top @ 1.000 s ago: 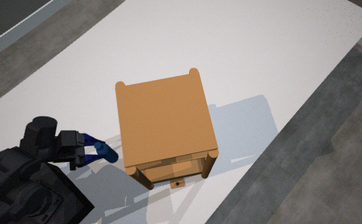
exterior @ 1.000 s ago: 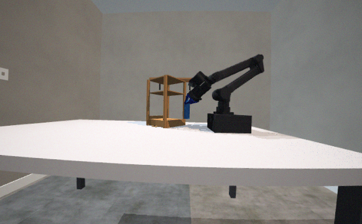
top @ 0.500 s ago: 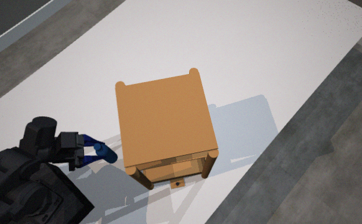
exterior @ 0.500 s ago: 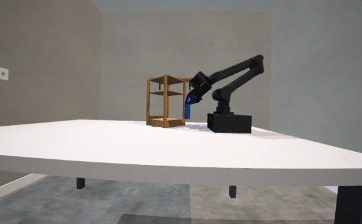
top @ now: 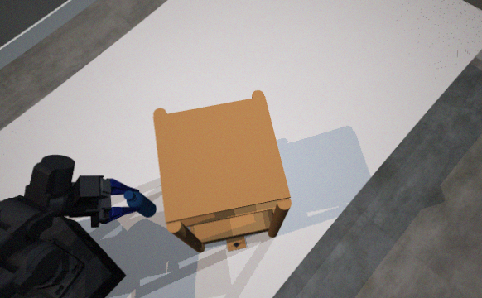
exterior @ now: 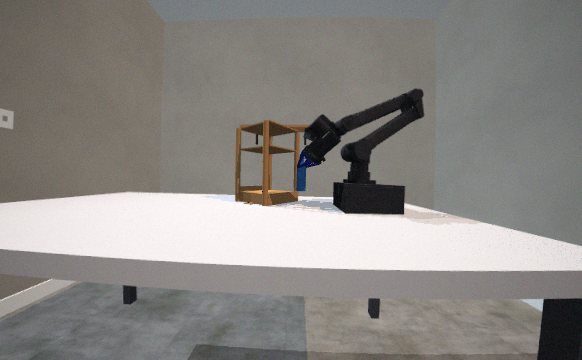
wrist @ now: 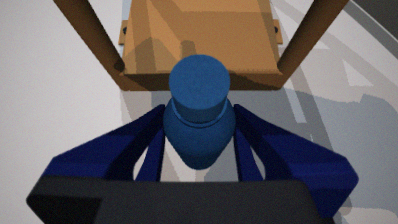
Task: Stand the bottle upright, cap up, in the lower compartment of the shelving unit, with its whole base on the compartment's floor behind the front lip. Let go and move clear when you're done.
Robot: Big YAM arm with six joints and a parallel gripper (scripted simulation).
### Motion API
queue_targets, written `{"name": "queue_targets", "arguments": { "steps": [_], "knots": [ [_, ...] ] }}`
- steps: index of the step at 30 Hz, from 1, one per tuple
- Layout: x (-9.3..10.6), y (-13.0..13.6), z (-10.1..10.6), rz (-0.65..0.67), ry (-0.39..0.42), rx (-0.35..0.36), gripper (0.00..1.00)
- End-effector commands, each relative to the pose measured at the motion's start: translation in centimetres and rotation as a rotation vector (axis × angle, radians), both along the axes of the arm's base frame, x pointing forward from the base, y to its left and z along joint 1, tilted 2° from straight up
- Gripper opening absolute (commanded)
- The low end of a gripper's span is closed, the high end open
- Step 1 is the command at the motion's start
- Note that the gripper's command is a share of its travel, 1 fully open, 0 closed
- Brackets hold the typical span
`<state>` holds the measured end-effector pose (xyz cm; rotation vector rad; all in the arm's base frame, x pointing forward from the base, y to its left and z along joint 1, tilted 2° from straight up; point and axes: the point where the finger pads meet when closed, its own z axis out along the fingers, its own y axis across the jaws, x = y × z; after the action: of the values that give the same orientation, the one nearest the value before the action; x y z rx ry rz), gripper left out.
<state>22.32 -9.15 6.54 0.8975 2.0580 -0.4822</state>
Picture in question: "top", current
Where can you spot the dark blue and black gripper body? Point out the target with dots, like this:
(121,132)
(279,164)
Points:
(104,208)

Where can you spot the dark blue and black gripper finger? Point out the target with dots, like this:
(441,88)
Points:
(119,210)
(122,188)

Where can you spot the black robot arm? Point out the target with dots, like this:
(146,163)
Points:
(30,260)

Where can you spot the blue bottle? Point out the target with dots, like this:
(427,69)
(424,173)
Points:
(148,209)

